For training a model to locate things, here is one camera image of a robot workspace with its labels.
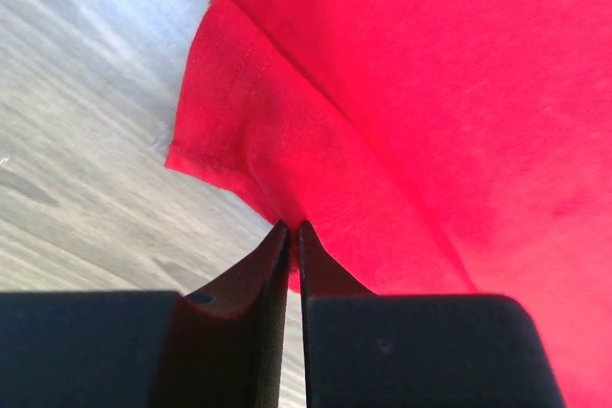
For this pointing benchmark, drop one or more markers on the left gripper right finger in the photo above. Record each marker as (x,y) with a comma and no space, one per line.
(460,350)

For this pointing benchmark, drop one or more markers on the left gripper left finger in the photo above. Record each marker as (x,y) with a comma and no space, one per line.
(220,346)

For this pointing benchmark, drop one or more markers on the red t-shirt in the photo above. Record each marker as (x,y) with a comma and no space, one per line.
(437,146)

